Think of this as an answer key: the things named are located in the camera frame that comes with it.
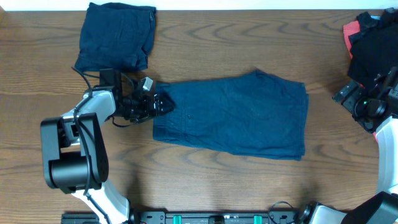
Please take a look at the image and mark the blue denim shorts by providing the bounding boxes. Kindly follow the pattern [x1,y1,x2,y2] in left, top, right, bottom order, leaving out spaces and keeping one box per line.
[153,70,309,161]

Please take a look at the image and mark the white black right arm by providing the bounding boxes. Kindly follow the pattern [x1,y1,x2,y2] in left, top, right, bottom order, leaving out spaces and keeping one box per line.
[295,81,397,224]

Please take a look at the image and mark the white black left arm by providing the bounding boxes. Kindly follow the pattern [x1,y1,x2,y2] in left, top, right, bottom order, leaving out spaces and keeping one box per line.
[40,77,174,223]

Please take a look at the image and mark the black garment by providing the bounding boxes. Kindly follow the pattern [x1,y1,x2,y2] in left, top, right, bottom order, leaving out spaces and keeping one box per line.
[351,8,397,85]

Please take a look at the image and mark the folded dark blue shorts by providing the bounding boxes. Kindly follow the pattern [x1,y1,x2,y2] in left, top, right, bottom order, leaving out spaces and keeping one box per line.
[75,2,157,72]

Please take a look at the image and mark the red garment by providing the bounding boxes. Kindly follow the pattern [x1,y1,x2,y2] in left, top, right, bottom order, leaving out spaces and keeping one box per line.
[343,21,377,135]

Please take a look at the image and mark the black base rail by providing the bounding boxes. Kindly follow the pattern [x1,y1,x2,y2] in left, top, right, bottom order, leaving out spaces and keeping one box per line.
[60,211,301,224]

